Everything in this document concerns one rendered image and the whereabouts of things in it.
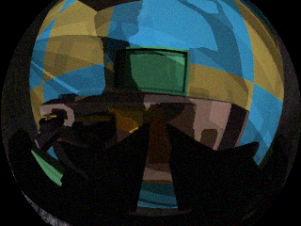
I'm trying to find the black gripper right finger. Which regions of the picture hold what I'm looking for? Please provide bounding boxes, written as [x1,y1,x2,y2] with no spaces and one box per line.
[166,123,260,211]

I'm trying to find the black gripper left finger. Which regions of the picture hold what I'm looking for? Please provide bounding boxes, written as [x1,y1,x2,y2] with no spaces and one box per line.
[53,123,150,212]

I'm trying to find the green trolley with black wheels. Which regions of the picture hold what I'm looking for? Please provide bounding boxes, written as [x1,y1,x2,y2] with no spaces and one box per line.
[31,111,117,187]

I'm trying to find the tan sloped ramp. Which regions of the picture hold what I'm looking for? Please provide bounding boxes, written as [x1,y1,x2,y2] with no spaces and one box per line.
[39,94,249,180]

